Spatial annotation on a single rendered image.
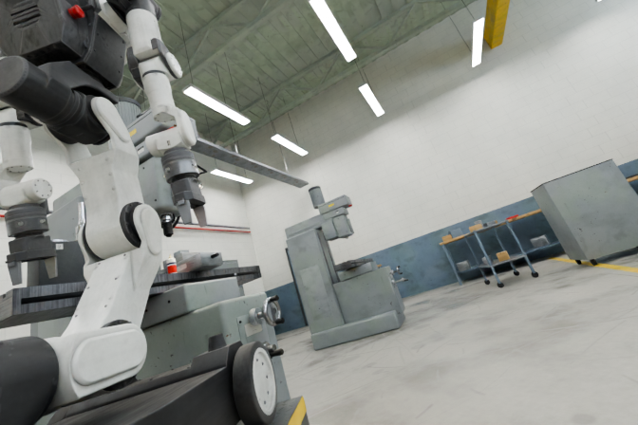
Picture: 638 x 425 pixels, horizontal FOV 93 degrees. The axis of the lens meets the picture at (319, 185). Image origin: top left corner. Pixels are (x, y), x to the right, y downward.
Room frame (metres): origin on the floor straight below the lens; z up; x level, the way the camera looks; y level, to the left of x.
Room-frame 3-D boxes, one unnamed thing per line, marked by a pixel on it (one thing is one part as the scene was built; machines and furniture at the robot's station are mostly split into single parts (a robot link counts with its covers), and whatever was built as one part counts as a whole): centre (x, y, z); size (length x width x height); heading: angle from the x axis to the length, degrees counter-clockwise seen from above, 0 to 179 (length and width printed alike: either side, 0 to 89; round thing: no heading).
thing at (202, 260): (1.59, 0.80, 1.01); 0.35 x 0.15 x 0.11; 70
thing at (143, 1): (0.69, 0.38, 1.70); 0.12 x 0.09 x 0.14; 178
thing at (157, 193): (1.54, 0.86, 1.47); 0.21 x 0.19 x 0.32; 159
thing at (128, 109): (1.63, 1.09, 2.05); 0.20 x 0.20 x 0.32
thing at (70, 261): (1.13, 1.05, 1.06); 0.22 x 0.12 x 0.20; 152
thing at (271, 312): (1.36, 0.39, 0.66); 0.16 x 0.12 x 0.12; 69
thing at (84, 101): (0.71, 0.60, 1.34); 0.14 x 0.13 x 0.12; 88
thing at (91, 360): (0.66, 0.61, 0.68); 0.21 x 0.20 x 0.13; 178
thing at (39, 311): (1.49, 0.87, 0.92); 1.24 x 0.23 x 0.08; 159
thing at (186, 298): (1.54, 0.86, 0.82); 0.50 x 0.35 x 0.12; 69
